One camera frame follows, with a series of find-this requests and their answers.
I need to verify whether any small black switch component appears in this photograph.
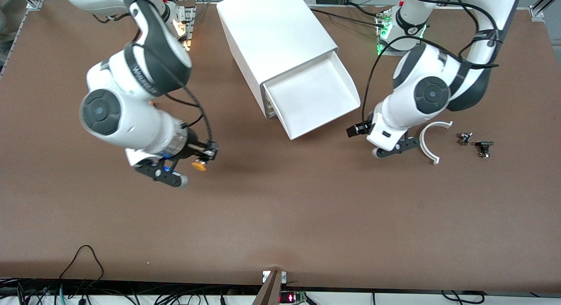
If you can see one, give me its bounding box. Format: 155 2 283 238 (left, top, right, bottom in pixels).
475 141 495 159

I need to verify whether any black table cable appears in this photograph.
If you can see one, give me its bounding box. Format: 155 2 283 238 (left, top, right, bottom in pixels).
310 8 386 25
346 3 387 18

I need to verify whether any white drawer cabinet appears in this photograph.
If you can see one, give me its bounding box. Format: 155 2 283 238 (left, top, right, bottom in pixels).
217 0 339 119

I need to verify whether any black looped cable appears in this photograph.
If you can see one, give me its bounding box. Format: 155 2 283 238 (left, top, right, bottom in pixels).
57 245 105 292

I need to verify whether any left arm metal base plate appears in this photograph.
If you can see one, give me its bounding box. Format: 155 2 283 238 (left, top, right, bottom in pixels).
375 9 423 57

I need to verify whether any grey camera stand post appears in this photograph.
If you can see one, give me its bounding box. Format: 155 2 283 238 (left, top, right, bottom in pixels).
252 270 288 305

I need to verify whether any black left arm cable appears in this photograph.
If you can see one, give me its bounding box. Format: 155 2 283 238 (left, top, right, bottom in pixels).
362 0 502 128

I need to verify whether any yellow mushroom push button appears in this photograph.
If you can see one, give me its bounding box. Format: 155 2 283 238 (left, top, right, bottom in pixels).
191 147 217 172

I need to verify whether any black floor cable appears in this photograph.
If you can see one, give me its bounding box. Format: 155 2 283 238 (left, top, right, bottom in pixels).
440 290 486 305

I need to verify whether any white curved plastic arc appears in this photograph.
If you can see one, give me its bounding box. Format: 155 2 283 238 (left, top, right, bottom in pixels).
419 121 453 165

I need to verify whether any small red display device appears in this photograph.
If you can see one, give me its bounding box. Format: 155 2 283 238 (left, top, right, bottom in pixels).
278 291 308 305

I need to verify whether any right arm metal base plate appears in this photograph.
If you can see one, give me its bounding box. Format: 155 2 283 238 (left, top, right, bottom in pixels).
173 0 196 51

